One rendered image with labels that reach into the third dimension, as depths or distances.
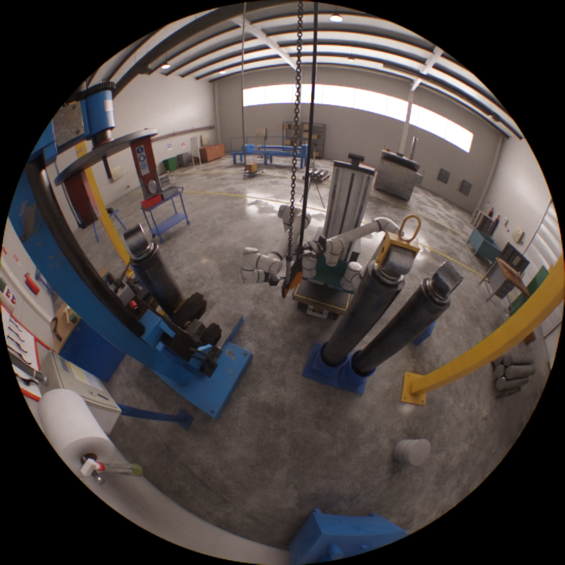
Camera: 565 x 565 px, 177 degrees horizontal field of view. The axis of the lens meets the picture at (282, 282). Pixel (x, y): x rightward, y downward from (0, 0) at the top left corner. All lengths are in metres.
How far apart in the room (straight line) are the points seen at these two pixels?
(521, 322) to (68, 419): 2.28
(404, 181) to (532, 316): 7.19
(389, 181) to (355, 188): 6.44
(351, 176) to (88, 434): 2.09
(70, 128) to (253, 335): 2.39
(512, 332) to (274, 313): 2.53
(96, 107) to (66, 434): 1.18
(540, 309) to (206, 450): 2.96
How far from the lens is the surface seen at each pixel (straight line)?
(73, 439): 0.76
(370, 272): 0.91
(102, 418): 1.15
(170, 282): 1.30
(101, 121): 1.05
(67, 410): 0.83
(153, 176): 1.05
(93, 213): 1.10
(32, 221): 0.99
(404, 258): 0.83
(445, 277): 0.96
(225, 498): 2.35
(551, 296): 1.60
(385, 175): 8.04
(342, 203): 1.73
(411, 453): 2.21
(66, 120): 1.04
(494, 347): 1.77
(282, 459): 2.09
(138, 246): 1.14
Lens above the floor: 2.03
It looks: 48 degrees down
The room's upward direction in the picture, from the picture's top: 2 degrees clockwise
